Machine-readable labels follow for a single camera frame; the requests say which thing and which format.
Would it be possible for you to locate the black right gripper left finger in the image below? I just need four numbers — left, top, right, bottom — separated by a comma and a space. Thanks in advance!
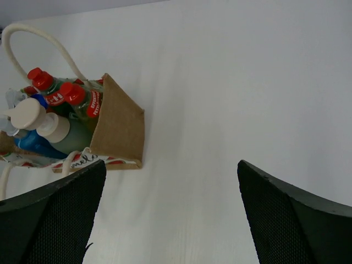
1, 160, 107, 263

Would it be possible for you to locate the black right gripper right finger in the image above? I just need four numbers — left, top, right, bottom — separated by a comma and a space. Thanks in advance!
237, 160, 351, 263

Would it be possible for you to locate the blue orange pump bottle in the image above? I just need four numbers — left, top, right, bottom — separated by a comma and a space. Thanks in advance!
1, 115, 67, 160

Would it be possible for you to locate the grey-green pump soap bottle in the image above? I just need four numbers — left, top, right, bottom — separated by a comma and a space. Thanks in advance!
3, 98, 92, 155

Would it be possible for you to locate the yellow dish soap bottle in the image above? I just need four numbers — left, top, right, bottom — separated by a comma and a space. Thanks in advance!
59, 82, 103, 132

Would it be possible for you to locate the large green dish soap bottle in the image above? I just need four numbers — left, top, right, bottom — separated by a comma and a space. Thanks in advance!
27, 68, 78, 120

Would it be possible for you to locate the burlap watermelon canvas bag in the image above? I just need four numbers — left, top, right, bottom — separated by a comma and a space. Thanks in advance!
0, 23, 145, 201

